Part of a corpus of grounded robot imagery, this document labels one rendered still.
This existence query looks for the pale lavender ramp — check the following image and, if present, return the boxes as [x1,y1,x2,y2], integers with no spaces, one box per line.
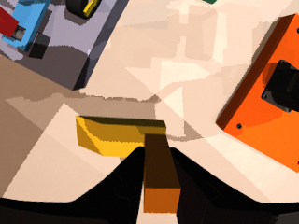
[0,0,130,91]

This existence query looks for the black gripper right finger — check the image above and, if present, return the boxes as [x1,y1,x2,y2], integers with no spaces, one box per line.
[171,148,299,224]

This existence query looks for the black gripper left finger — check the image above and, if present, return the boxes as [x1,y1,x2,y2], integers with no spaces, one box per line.
[0,147,145,224]

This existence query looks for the green tray rim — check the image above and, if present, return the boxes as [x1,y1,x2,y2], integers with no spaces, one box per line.
[203,0,217,5]

